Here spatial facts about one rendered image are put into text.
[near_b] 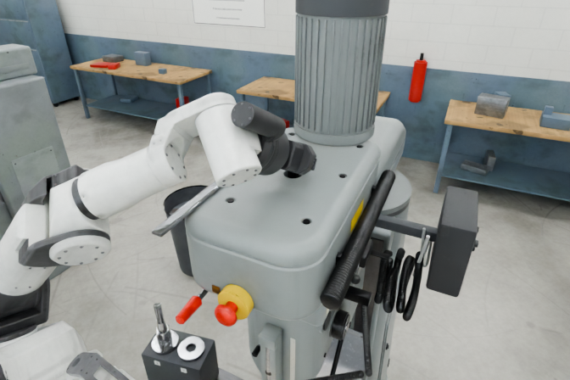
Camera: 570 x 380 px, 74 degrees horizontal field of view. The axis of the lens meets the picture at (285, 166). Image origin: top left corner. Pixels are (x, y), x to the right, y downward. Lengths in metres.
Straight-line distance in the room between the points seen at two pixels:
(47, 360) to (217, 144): 0.52
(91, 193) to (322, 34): 0.52
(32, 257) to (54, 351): 0.27
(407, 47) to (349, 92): 4.10
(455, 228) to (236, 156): 0.62
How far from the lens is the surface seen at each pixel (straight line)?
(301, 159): 0.66
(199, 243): 0.65
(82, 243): 0.59
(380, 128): 1.35
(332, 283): 0.63
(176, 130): 0.54
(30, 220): 0.65
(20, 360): 0.82
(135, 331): 3.06
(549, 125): 4.46
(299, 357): 0.96
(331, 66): 0.81
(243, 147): 0.50
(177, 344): 1.49
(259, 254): 0.58
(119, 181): 0.55
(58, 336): 0.87
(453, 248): 0.99
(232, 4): 5.71
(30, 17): 7.80
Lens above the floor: 2.25
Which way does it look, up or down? 28 degrees down
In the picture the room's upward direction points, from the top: straight up
